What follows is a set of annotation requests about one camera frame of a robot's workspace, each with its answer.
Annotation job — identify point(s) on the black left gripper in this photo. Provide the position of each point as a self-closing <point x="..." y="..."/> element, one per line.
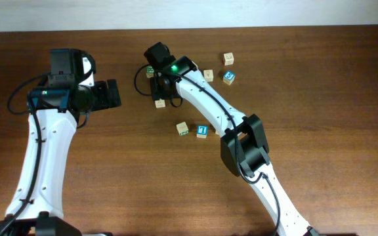
<point x="104" y="101"/>

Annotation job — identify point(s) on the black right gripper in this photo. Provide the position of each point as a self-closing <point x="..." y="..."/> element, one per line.
<point x="154" y="90"/>

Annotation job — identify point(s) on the wooden block red U side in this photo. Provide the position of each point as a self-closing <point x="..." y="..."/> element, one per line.
<point x="160" y="103"/>

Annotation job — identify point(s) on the green N wooden block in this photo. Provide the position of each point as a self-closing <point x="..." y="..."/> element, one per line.
<point x="182" y="128"/>

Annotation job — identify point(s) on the blue I wooden block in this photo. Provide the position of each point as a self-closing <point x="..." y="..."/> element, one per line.
<point x="202" y="131"/>

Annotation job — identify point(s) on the blue 5 wooden block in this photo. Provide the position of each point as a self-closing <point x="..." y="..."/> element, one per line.
<point x="228" y="77"/>

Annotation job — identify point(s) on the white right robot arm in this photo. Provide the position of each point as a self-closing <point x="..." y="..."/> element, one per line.
<point x="244" y="147"/>

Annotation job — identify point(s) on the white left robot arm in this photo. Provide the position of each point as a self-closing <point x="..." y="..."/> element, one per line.
<point x="62" y="95"/>

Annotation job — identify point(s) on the green R wooden block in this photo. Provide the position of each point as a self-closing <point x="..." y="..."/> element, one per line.
<point x="149" y="72"/>

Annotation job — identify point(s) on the wooden M block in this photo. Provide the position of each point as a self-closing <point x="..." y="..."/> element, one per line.
<point x="208" y="75"/>

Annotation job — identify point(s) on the plain wooden K block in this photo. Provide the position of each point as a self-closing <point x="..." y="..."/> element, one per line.
<point x="228" y="58"/>

